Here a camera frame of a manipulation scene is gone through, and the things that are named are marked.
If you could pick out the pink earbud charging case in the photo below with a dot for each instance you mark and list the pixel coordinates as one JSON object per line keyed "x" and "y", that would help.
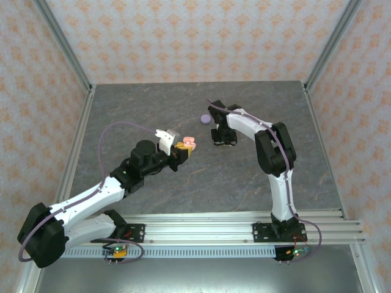
{"x": 189, "y": 143}

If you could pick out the purple earbud charging case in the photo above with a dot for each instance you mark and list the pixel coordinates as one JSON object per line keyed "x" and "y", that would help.
{"x": 205, "y": 119}

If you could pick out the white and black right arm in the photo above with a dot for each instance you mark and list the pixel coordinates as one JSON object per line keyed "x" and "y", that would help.
{"x": 281, "y": 195}

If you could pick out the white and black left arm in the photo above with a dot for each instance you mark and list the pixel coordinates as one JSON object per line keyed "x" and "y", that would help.
{"x": 85, "y": 201}

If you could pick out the circuit board yellow connector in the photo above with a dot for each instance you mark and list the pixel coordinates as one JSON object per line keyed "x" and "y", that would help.
{"x": 117, "y": 251}

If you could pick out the small circuit board green light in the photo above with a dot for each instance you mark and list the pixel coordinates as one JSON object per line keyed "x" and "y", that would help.
{"x": 297, "y": 251}

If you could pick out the aluminium side rail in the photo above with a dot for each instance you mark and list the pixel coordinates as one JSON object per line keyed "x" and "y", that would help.
{"x": 76, "y": 143}
{"x": 323, "y": 146}

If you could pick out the wide aluminium base rail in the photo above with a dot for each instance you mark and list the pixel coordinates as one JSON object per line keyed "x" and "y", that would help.
{"x": 198, "y": 229}

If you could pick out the aluminium corner post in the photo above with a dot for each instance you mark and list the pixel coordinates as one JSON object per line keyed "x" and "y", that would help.
{"x": 61, "y": 42}
{"x": 333, "y": 42}

